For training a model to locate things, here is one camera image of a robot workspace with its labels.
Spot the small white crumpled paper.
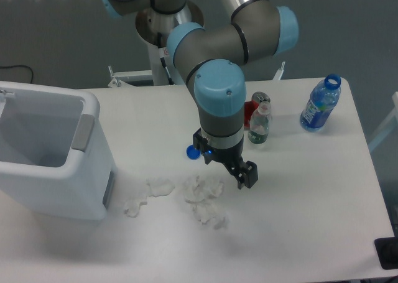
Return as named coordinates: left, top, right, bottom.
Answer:
left=146, top=178, right=175, bottom=197

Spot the black cable on floor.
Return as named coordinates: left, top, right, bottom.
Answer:
left=0, top=64, right=34, bottom=82

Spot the white crumpled paper ball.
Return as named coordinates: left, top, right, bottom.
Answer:
left=183, top=175, right=224, bottom=204

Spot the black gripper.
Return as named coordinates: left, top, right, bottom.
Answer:
left=193, top=129, right=258, bottom=190

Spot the black device at table edge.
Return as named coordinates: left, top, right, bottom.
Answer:
left=374, top=237, right=397, bottom=270

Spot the white plastic trash bin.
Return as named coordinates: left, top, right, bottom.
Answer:
left=1, top=81, right=117, bottom=220

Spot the white crumpled tissue piece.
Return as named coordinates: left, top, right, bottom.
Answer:
left=123, top=196, right=147, bottom=218

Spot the blue bottle cap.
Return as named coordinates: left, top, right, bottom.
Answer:
left=186, top=145, right=201, bottom=160

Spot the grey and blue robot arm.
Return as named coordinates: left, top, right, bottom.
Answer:
left=102, top=0, right=299, bottom=188

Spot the red soda can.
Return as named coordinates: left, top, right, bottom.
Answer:
left=244, top=91, right=271, bottom=131

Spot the blue plastic drink bottle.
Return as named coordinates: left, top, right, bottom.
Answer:
left=300, top=73, right=341, bottom=132

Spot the clear small plastic bottle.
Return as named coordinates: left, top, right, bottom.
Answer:
left=248, top=101, right=272, bottom=144

